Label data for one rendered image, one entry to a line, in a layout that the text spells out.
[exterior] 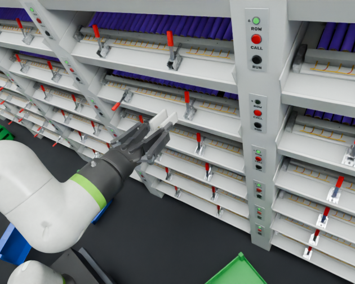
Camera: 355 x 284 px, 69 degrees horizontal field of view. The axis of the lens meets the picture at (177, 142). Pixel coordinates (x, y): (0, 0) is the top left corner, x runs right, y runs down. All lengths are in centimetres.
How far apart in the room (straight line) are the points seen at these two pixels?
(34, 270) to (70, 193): 62
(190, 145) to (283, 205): 40
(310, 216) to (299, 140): 39
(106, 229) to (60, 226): 129
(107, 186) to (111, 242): 121
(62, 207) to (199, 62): 45
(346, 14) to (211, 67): 30
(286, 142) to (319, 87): 20
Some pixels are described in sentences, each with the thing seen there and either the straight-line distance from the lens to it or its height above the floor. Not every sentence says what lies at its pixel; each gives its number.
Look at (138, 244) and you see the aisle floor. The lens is 166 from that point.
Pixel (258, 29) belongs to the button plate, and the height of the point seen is 121.
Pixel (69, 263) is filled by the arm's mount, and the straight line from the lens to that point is 136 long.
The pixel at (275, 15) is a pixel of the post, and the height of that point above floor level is 123.
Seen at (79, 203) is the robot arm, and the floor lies 107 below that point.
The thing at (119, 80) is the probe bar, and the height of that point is 93.
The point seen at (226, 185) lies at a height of 52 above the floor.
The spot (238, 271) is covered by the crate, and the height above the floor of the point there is 0.
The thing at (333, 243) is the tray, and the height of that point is 34.
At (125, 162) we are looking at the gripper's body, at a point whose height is 104.
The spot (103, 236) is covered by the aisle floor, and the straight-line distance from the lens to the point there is 178.
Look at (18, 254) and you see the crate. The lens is 208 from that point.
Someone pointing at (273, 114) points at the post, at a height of 101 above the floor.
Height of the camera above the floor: 146
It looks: 48 degrees down
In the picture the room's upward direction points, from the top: 22 degrees counter-clockwise
